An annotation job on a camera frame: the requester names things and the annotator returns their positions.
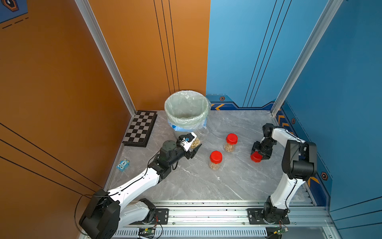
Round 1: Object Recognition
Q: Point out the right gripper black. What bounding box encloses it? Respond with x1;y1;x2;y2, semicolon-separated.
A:
250;139;277;159

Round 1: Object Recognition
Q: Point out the red lid of front jar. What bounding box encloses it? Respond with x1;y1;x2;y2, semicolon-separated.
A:
250;151;263;163

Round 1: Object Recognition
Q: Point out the red lid of jar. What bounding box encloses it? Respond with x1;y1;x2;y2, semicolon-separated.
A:
250;151;263;163
210;151;222;164
226;133;238;145

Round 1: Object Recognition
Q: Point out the peanut jar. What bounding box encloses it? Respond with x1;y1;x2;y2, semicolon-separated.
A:
224;143;235;152
209;161;221;170
191;126;210;149

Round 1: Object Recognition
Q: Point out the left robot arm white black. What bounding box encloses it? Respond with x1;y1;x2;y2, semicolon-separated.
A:
75;132;199;239

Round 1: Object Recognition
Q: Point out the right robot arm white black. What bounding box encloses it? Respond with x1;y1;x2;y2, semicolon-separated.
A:
250;123;317;224

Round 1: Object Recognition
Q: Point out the red lid of middle jar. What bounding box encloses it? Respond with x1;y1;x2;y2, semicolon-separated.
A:
210;151;222;164

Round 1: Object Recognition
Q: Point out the red lid of back jar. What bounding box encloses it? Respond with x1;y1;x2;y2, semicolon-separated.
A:
226;133;238;145

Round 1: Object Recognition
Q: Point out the peanut jar back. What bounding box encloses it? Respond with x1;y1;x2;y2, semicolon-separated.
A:
224;143;235;152

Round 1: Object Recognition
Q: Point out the translucent green bin liner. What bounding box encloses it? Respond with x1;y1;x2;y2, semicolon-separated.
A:
164;90;211;132

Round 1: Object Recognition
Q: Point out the black white chessboard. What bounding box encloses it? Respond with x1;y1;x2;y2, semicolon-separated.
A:
122;111;157;147

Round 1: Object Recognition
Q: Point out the small blue toy block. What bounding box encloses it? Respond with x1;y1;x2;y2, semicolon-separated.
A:
116;159;130;172

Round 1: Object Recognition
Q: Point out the right green circuit board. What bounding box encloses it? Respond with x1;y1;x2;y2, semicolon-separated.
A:
273;227;289;239

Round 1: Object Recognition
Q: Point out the green circuit board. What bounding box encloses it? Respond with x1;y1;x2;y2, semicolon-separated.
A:
273;227;289;239
137;228;156;239

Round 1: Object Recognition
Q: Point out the left green circuit board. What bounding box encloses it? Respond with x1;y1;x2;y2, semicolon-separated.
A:
137;228;156;239

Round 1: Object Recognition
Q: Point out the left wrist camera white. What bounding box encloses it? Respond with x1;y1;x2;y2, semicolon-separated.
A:
179;132;197;151

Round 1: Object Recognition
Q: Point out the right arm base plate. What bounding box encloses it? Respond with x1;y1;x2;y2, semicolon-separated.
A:
247;208;290;225

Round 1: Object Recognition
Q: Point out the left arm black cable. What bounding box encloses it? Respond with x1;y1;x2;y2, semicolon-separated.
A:
74;149;162;235

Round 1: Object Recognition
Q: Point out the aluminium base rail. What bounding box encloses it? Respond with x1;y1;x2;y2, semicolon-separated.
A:
112;201;341;239

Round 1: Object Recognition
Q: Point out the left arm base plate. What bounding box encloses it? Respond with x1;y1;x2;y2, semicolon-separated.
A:
131;208;169;226

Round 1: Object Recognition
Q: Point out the right aluminium corner post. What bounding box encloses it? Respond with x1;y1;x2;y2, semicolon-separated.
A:
271;0;343;117

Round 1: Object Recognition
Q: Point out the aluminium corner post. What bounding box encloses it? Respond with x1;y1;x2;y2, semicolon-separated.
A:
271;0;343;117
75;0;136;116

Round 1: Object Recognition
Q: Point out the left aluminium corner post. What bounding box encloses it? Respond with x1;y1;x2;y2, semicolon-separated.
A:
75;0;136;116

